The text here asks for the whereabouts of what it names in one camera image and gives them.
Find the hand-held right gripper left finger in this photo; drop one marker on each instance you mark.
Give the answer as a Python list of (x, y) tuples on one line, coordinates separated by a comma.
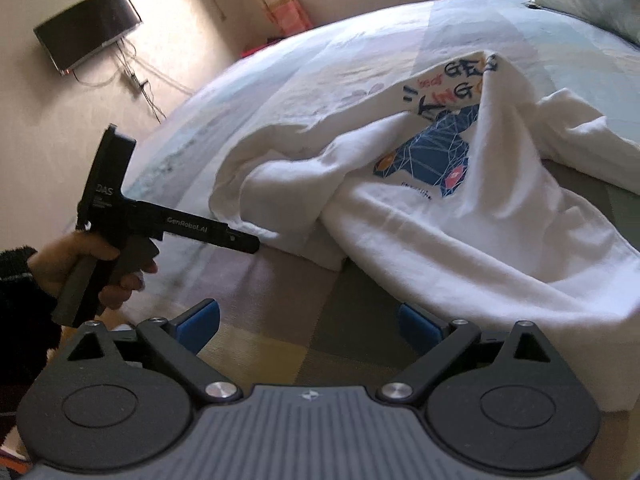
[(197, 327)]

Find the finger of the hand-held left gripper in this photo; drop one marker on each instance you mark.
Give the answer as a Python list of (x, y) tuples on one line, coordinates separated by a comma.
[(245, 242)]

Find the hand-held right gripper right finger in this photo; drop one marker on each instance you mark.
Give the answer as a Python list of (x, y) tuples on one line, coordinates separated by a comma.
[(417, 330)]

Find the white printed t-shirt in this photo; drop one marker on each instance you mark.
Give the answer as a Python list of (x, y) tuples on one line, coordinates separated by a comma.
[(475, 240)]

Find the person's left hand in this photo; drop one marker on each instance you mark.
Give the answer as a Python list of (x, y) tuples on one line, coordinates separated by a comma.
[(55, 265)]

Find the power strip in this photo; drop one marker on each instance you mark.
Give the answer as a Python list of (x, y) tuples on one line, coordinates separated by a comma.
[(135, 82)]

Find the red object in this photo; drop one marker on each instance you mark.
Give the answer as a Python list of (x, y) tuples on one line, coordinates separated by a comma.
[(250, 52)]

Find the patchwork bed sheet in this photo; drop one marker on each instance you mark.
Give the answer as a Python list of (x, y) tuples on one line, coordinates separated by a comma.
[(350, 45)]

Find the wall television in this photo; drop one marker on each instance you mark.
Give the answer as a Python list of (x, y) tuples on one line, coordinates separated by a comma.
[(85, 30)]

